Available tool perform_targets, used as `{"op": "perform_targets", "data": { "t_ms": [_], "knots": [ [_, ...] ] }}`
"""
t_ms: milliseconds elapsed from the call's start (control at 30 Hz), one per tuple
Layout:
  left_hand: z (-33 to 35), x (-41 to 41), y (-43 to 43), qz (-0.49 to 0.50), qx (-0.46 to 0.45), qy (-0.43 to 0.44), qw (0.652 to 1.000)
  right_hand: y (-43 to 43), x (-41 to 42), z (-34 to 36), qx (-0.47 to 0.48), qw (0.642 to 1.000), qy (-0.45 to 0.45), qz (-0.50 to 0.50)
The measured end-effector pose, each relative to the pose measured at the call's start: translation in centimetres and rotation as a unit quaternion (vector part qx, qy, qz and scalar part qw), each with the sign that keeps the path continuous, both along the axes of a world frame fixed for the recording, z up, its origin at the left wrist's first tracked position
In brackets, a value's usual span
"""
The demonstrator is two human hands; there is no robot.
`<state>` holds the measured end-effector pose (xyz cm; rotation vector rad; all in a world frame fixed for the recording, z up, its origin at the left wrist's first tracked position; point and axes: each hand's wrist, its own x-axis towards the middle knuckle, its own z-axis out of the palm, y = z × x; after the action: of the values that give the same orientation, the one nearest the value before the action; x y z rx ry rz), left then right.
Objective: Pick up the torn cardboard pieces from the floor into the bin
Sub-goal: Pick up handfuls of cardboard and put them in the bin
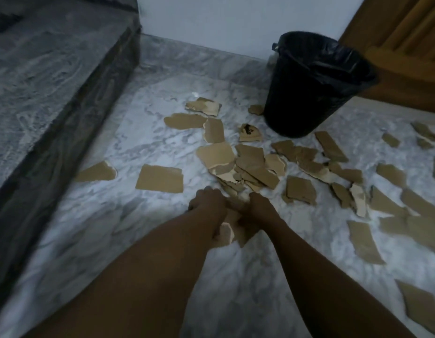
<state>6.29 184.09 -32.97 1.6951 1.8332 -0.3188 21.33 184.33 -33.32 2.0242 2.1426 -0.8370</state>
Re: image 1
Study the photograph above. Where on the person's left hand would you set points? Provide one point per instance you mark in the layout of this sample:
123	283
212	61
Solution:
207	205

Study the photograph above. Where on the person's right hand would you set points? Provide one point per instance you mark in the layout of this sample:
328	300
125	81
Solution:
260	212

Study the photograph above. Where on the person's left fingers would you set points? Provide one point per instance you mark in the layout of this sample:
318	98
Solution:
207	194

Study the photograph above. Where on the person's right fingers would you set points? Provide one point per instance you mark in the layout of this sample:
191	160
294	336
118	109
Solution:
254	202

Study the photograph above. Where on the brown cardboard scrap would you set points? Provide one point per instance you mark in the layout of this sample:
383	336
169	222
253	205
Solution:
243	233

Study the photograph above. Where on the person's right forearm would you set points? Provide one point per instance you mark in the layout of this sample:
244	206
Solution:
319	285

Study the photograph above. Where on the person's left forearm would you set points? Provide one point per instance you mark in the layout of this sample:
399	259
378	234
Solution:
143	278

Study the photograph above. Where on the scattered torn cardboard pieces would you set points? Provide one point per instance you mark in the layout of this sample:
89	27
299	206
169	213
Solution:
254	165

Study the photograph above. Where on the black plastic trash bin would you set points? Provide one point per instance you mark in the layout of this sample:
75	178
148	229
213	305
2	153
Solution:
302	105

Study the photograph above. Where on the black bin liner bag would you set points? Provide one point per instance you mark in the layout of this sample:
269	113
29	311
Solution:
326	61

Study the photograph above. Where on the grey marble step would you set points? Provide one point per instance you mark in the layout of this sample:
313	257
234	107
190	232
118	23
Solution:
38	87

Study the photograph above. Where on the brown wooden door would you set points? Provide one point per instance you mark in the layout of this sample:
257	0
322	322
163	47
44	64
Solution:
404	52

